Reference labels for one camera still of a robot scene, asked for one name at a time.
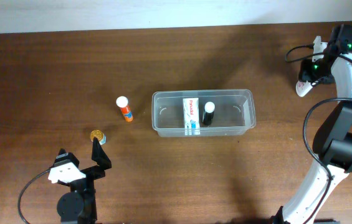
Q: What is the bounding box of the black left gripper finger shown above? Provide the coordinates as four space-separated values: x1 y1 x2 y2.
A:
53 148 80 168
92 137 112 170

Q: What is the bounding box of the small gold-lidded jar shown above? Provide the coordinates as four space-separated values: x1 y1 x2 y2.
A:
90 129 106 145

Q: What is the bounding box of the orange effervescent tablet tube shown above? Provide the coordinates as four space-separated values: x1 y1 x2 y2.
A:
116 96 133 122

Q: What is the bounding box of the white spray bottle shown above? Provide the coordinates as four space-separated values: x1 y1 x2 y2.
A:
295 81 313 97

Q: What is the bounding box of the white blue medicine box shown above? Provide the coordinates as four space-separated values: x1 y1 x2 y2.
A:
183 98 200 136

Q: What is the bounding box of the black bottle white cap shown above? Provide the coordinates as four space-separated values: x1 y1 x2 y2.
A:
202 101 216 126

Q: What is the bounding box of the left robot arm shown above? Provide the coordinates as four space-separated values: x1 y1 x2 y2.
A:
48 149 105 224

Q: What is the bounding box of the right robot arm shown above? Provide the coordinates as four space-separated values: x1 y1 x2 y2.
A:
185 24 352 218

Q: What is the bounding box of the clear plastic container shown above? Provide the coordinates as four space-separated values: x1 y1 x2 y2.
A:
151 89 256 137

